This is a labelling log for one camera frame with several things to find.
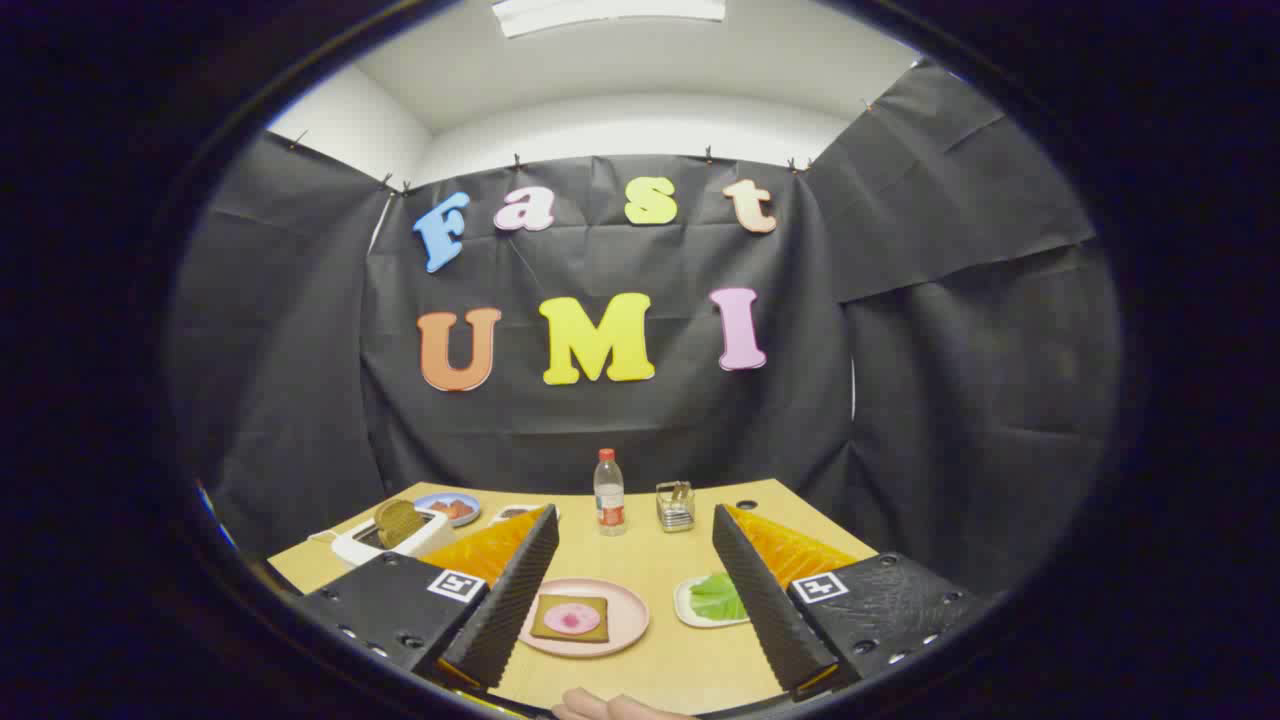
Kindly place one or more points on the ceiling light panel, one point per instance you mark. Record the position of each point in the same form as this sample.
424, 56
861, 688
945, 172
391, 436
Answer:
600, 12

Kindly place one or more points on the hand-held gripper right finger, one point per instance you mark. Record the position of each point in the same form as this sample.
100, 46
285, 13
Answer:
760, 600

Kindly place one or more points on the white square plate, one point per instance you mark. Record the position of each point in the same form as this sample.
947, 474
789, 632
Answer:
682, 607

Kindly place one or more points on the white divided condiment tray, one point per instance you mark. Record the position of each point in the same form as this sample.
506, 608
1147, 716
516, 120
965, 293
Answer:
510, 513

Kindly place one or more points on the white toaster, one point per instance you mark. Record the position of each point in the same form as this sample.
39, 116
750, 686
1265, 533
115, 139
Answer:
350, 548

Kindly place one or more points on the brown bread slice with crust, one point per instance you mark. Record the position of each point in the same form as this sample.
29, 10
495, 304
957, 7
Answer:
540, 630

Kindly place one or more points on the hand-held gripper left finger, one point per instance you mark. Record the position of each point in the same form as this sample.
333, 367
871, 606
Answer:
510, 600

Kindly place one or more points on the blue plate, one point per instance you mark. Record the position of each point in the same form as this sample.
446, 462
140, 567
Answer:
425, 503

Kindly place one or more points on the green lettuce leaf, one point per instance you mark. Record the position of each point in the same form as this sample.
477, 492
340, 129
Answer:
718, 598

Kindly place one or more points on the pink ham slice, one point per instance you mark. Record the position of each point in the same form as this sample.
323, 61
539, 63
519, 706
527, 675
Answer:
572, 618

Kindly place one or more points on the clear bottle with red cap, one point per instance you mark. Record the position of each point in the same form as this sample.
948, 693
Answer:
609, 495

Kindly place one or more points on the brown meat slices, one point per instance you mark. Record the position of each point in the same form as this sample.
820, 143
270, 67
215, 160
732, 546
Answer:
452, 508

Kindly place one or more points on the pink plate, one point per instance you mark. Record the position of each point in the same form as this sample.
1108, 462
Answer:
628, 610

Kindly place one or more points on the brown toast slice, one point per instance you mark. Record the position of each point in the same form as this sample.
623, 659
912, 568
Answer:
398, 523

